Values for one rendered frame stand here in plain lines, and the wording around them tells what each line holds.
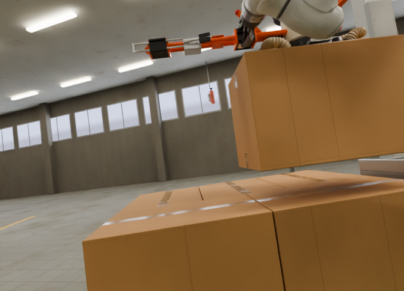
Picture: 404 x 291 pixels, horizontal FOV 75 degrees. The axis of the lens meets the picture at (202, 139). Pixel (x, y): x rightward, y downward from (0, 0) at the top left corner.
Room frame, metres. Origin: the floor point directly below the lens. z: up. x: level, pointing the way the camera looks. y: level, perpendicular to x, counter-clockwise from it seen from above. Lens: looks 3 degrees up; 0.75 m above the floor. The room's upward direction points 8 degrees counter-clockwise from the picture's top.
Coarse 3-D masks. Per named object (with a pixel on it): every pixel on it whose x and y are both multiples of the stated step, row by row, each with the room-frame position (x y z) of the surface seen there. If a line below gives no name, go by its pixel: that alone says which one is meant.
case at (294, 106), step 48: (288, 48) 0.86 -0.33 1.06; (336, 48) 0.87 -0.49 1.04; (384, 48) 0.88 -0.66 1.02; (240, 96) 1.00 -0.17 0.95; (288, 96) 0.86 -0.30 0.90; (336, 96) 0.87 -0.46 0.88; (384, 96) 0.88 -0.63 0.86; (240, 144) 1.14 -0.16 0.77; (288, 144) 0.86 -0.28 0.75; (336, 144) 0.87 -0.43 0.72; (384, 144) 0.87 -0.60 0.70
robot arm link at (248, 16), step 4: (244, 4) 0.79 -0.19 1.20; (244, 8) 0.80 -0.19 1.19; (244, 12) 0.81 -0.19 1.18; (248, 12) 0.79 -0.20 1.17; (244, 16) 0.83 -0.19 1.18; (248, 16) 0.81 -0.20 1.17; (252, 16) 0.80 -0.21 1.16; (256, 16) 0.80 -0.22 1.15; (260, 16) 0.80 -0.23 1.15; (264, 16) 0.81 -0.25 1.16; (248, 20) 0.83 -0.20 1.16; (252, 20) 0.83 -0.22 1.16; (256, 20) 0.83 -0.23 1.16; (260, 20) 0.83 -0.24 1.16
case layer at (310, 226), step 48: (192, 192) 1.54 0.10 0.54; (240, 192) 1.30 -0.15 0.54; (288, 192) 1.12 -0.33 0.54; (336, 192) 0.99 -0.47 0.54; (384, 192) 0.88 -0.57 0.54; (96, 240) 0.81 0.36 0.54; (144, 240) 0.82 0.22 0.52; (192, 240) 0.83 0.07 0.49; (240, 240) 0.84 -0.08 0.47; (288, 240) 0.85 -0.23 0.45; (336, 240) 0.86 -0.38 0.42; (384, 240) 0.87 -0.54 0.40; (96, 288) 0.81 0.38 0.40; (144, 288) 0.82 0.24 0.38; (192, 288) 0.83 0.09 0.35; (240, 288) 0.84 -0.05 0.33; (288, 288) 0.85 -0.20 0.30; (336, 288) 0.86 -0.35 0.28; (384, 288) 0.87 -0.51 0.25
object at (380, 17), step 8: (384, 0) 2.03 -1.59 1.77; (368, 8) 2.02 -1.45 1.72; (376, 8) 2.02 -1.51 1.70; (384, 8) 2.02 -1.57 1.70; (392, 8) 2.03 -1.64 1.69; (368, 16) 2.04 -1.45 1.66; (376, 16) 2.02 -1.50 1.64; (384, 16) 2.02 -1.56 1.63; (392, 16) 2.03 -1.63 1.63; (368, 24) 2.05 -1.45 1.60; (376, 24) 2.02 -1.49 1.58; (384, 24) 2.02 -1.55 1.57; (392, 24) 2.03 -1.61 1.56; (376, 32) 2.02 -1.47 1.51; (384, 32) 2.02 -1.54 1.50; (392, 32) 2.03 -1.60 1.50
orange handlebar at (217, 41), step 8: (344, 0) 0.83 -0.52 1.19; (256, 32) 1.03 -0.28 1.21; (264, 32) 1.03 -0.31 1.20; (272, 32) 1.03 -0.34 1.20; (280, 32) 1.03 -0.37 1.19; (216, 40) 1.02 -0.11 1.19; (224, 40) 1.02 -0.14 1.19; (232, 40) 1.03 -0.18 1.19; (144, 48) 1.03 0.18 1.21; (176, 48) 1.06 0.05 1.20; (216, 48) 1.08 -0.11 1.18
